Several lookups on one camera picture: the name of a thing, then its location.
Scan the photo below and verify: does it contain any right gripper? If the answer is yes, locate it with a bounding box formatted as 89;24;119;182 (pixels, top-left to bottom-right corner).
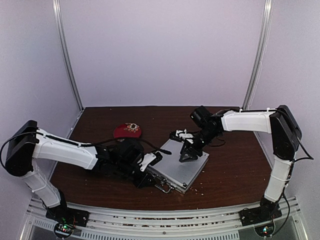
179;128;218;163

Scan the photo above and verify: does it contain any aluminium poker case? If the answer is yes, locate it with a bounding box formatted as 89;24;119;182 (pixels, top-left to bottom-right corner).
146;139;209;194

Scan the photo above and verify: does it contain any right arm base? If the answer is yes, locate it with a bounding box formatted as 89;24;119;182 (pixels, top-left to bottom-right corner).
239;197;282;238

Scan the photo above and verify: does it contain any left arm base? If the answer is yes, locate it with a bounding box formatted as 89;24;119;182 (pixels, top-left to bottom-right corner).
42;200;90;240

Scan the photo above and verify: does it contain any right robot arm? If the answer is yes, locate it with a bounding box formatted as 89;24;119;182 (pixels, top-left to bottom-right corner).
179;104;302;221

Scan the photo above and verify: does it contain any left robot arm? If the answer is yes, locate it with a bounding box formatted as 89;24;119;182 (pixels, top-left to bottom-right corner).
4;120;157;222

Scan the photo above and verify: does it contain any red floral plate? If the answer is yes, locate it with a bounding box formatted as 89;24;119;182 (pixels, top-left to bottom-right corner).
113;122;142;138

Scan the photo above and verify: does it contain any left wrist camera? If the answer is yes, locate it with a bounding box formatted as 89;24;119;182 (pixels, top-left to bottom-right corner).
116;138;173;173

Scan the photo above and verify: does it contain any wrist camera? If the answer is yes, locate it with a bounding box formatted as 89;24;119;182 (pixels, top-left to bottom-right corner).
116;138;173;173
169;105;213;145

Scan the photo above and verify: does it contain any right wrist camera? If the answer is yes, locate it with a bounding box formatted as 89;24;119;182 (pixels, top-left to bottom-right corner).
169;105;213;145

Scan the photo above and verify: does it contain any aluminium front rail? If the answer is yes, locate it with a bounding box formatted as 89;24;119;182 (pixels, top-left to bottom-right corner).
17;197;312;240

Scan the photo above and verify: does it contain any right aluminium frame post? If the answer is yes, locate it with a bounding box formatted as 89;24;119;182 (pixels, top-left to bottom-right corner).
242;0;273;110

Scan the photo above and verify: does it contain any aluminium frame post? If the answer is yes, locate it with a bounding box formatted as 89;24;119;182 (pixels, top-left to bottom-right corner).
242;0;273;110
52;0;84;111

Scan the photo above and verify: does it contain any left aluminium frame post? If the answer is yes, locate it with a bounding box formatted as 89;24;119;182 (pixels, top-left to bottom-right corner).
52;0;84;111

